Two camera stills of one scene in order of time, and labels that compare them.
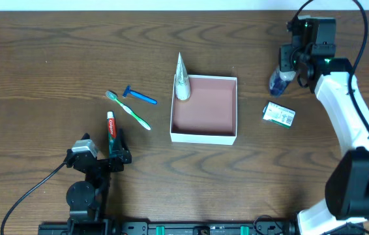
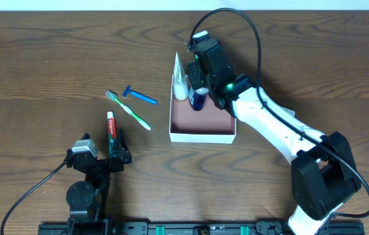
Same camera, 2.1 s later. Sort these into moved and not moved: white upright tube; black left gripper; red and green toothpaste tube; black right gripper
Moved: black right gripper
Not moved: white upright tube; black left gripper; red and green toothpaste tube
